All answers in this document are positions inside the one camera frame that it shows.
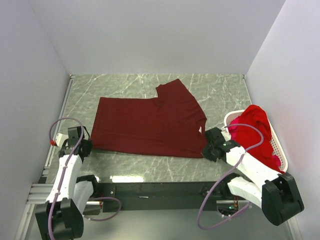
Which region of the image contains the dark red t shirt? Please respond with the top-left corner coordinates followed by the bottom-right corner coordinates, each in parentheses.
top-left (91, 79), bottom-right (207, 159)

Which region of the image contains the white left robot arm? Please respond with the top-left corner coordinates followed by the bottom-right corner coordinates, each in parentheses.
top-left (35, 126), bottom-right (100, 240)

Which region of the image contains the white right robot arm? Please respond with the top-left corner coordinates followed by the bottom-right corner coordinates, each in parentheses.
top-left (202, 127), bottom-right (305, 226)

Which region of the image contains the pink garment in basket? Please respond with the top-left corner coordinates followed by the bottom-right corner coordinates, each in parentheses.
top-left (228, 116), bottom-right (240, 140)

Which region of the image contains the bright red t shirt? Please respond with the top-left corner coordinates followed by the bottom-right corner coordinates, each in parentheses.
top-left (232, 104), bottom-right (282, 173)

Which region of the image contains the white perforated laundry basket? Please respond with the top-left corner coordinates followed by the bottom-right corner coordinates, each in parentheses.
top-left (223, 109), bottom-right (289, 172)

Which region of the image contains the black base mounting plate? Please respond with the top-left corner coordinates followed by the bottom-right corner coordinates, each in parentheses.
top-left (82, 181), bottom-right (241, 213)

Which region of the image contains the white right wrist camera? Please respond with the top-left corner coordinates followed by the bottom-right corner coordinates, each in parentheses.
top-left (220, 127), bottom-right (232, 142)

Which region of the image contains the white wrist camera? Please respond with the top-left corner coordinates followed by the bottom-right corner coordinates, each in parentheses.
top-left (50, 133), bottom-right (68, 148)
top-left (220, 127), bottom-right (232, 142)

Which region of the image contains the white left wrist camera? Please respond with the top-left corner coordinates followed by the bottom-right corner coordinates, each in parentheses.
top-left (50, 133), bottom-right (68, 148)

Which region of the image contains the aluminium frame rail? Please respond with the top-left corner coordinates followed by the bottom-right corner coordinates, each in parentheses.
top-left (14, 183), bottom-right (303, 240)

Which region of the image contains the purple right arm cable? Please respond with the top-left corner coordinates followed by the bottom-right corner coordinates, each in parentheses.
top-left (197, 122), bottom-right (265, 230)

